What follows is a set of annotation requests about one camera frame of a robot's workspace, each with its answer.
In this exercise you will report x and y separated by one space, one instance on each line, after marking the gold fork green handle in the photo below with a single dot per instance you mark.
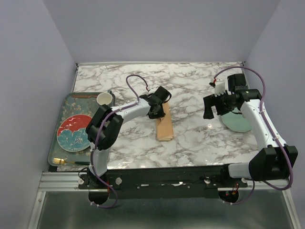
60 161

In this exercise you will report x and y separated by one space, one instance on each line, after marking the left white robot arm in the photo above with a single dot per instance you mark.
103 129

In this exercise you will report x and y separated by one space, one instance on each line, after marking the peach cloth napkin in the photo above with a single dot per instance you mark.
164 126

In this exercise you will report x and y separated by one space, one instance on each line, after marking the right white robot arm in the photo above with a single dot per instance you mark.
275 157

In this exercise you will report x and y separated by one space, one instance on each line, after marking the red and teal plate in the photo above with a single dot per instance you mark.
71 134

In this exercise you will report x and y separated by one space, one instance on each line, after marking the mint green floral plate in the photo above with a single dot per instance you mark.
235 121

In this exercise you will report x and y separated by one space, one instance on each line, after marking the grey-green ceramic mug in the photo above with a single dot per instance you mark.
107 98

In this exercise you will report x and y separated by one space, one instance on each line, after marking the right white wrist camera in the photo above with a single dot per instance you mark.
219 87

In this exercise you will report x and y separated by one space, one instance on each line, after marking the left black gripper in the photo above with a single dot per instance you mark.
160 114

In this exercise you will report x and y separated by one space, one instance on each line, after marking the floral teal serving tray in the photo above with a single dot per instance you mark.
73 106

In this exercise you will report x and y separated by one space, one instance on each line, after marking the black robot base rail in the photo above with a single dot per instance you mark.
168 182

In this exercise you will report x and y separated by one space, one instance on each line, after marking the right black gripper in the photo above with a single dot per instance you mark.
211 100

